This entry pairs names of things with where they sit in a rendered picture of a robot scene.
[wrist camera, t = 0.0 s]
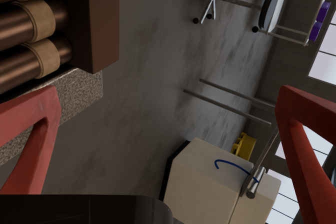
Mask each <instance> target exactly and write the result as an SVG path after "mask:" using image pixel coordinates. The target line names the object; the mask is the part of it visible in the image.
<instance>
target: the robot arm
mask: <svg viewBox="0 0 336 224"><path fill-rule="evenodd" d="M274 112H275V117H276V122H277V126H278V131H279V135H280V140H281V144H282V148H283V152H284V156H285V159H286V163H287V166H288V170H289V173H290V177H291V180H292V184H293V187H294V191H295V195H296V198H297V202H298V205H299V209H300V212H301V216H302V219H303V223H304V224H336V189H335V187H334V186H333V184H332V183H331V181H330V179H329V178H328V176H327V175H326V173H325V172H324V170H323V168H322V167H321V165H320V163H319V161H318V158H317V156H316V154H315V152H314V150H313V148H312V145H311V143H310V141H309V139H308V137H307V134H306V132H305V130H304V127H303V125H304V126H306V127H307V128H309V129H310V130H312V131H313V132H315V133H316V134H318V135H319V136H320V137H322V138H323V139H325V140H326V141H328V142H329V143H331V144H332V145H334V146H335V147H336V103H334V102H331V101H329V100H326V99H324V98H321V97H318V96H316V95H313V94H310V93H308V92H305V91H302V90H300V89H297V88H295V87H292V86H289V85H282V86H281V87H280V90H279V94H278V97H277V101H276V105H275V110H274ZM61 113H62V110H61V105H60V101H59V97H58V94H57V90H56V87H55V86H54V85H48V86H45V87H43V88H40V89H37V90H35V91H32V92H30V93H27V94H24V95H22V96H19V97H17V98H14V99H11V100H9V101H6V102H4V103H1V104H0V147H2V146H3V145H5V144H6V143H8V142H9V141H11V140H12V139H13V138H15V137H16V136H18V135H19V134H21V133H22V132H24V131H25V130H26V129H28V128H29V127H31V126H32V125H33V128H32V131H31V133H30V135H29V137H28V139H27V142H26V144H25V146H24V148H23V150H22V153H21V155H20V157H19V159H18V161H17V163H16V165H15V167H14V169H13V171H12V172H11V174H10V175H9V177H8V179H7V180H6V182H5V183H4V185H3V186H2V188H1V189H0V224H173V214H172V211H171V209H170V208H169V207H168V206H167V205H166V204H165V203H164V202H162V201H161V200H159V199H156V198H154V197H150V196H145V195H114V194H41V192H42V188H43V185H44V181H45V177H46V174H47V170H48V167H49V163H50V160H51V156H52V153H53V149H54V145H55V141H56V136H57V132H58V127H59V122H60V118H61Z"/></svg>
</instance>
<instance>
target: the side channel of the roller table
mask: <svg viewBox="0 0 336 224"><path fill-rule="evenodd" d="M62 1H63V2H64V4H65V6H66V8H67V10H68V15H69V21H68V24H67V26H66V27H64V28H61V29H59V30H56V31H54V33H60V34H62V35H63V36H65V37H66V38H67V40H68V41H69V43H70V45H71V48H72V58H71V60H70V61H68V62H66V63H67V64H70V65H72V66H74V67H76V68H79V69H81V70H83V71H86V72H88V73H90V74H96V73H97V72H99V71H101V70H102V69H104V68H106V67H108V66H109V65H111V64H113V63H115V62H116V61H118V60H119V58H120V0H62Z"/></svg>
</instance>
